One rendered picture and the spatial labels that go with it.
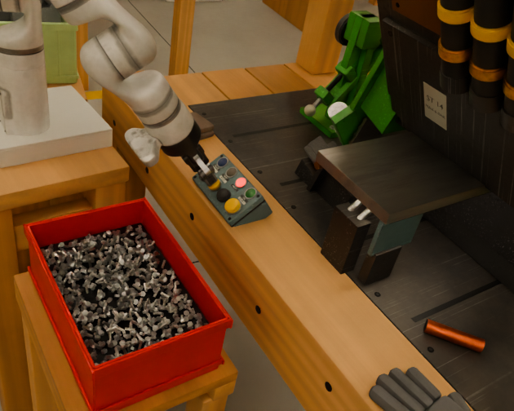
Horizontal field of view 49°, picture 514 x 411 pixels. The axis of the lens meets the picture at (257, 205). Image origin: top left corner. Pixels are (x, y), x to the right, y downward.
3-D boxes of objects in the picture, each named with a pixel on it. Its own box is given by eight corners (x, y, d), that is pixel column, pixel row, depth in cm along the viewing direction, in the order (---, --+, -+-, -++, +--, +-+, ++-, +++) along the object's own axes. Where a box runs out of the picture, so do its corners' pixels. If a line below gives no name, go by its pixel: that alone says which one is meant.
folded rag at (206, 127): (178, 148, 120) (179, 135, 119) (157, 130, 124) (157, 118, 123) (214, 136, 126) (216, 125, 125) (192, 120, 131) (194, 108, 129)
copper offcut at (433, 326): (479, 345, 90) (485, 336, 89) (479, 355, 88) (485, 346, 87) (423, 324, 91) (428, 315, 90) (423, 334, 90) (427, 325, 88)
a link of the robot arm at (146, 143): (126, 141, 96) (106, 117, 91) (179, 101, 97) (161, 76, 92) (148, 170, 90) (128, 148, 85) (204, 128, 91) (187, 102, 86)
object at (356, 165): (383, 232, 76) (389, 214, 74) (312, 166, 86) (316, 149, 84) (549, 178, 96) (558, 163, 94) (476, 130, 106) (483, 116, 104)
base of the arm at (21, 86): (8, 139, 114) (-3, 56, 104) (-2, 117, 120) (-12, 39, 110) (55, 132, 118) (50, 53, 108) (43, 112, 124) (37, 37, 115)
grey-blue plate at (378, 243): (361, 287, 96) (386, 223, 87) (353, 279, 97) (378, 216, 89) (401, 271, 101) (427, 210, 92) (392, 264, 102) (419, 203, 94)
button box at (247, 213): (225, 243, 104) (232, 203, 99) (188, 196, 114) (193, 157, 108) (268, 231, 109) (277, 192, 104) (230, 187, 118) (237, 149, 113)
